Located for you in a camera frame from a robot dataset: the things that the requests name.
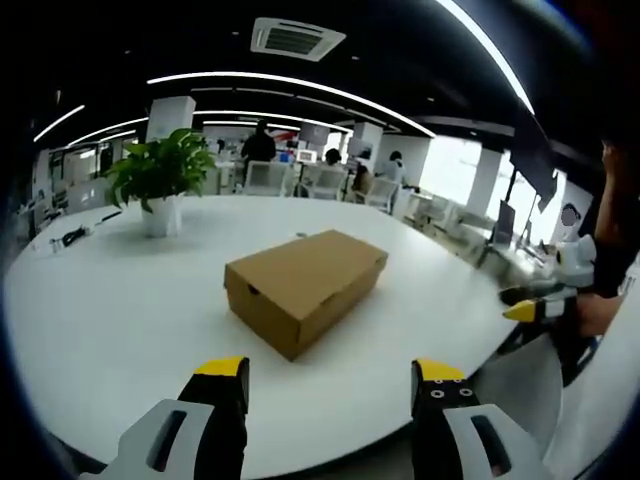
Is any green potted plant white pot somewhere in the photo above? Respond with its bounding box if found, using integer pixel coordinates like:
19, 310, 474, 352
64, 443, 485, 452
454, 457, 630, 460
102, 127, 219, 239

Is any computer monitor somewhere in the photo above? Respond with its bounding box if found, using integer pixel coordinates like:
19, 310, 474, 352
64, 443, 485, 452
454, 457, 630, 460
492, 198, 517, 247

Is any person's own upper body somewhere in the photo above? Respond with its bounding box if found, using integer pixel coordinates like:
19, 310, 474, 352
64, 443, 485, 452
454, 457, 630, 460
592, 139, 640, 301

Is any linear ceiling light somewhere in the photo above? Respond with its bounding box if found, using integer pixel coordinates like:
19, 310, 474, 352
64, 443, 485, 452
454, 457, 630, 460
146, 71, 437, 139
192, 109, 354, 135
66, 116, 150, 148
434, 0, 537, 115
32, 104, 87, 143

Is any brown cardboard shoe box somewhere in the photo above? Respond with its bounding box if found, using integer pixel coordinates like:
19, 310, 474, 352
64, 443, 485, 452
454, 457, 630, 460
223, 228, 390, 362

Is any white office chair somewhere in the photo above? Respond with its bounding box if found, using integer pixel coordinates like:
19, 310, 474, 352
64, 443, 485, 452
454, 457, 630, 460
364, 176, 402, 215
243, 160, 292, 198
305, 164, 349, 202

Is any black cable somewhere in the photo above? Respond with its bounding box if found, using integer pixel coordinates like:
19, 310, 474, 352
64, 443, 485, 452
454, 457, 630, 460
48, 224, 97, 254

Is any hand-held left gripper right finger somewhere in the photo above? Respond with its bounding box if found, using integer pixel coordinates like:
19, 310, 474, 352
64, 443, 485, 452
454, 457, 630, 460
410, 357, 552, 480

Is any ceiling air conditioner vent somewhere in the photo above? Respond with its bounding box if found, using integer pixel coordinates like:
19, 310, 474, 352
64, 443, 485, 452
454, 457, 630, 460
249, 17, 348, 63

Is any black hanging panel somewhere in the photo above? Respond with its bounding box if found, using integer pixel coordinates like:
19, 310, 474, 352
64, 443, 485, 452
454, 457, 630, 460
507, 117, 560, 202

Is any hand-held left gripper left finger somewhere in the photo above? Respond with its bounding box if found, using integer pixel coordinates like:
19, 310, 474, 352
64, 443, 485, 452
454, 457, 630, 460
79, 355, 251, 480

